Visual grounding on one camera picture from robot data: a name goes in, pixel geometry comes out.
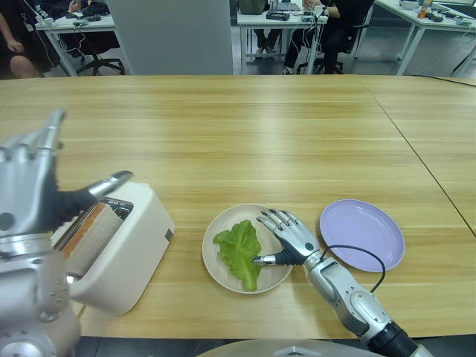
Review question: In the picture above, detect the black cable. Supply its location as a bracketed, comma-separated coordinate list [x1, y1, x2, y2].
[318, 244, 387, 295]

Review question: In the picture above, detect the green lettuce leaf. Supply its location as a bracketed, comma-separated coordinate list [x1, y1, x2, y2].
[212, 219, 263, 292]

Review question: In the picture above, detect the purple plate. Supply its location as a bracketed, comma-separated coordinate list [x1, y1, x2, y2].
[319, 199, 406, 273]

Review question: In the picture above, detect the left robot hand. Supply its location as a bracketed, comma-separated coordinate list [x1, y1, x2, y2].
[0, 109, 134, 238]

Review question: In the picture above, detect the cream plate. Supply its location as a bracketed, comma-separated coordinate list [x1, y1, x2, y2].
[202, 203, 295, 295]

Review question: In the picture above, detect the cream toaster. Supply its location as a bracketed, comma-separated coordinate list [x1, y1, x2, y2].
[50, 181, 176, 317]

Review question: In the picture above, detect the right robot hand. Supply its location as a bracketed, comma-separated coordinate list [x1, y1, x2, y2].
[252, 208, 323, 268]

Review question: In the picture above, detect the robot body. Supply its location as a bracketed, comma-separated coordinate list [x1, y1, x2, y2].
[196, 338, 375, 357]

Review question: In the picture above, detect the person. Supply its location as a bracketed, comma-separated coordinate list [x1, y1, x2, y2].
[281, 0, 376, 76]
[254, 28, 283, 55]
[0, 10, 42, 80]

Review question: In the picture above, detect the bread slice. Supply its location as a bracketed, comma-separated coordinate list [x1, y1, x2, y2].
[61, 202, 124, 277]

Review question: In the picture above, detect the black office chair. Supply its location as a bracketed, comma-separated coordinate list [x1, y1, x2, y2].
[75, 51, 126, 77]
[297, 22, 370, 75]

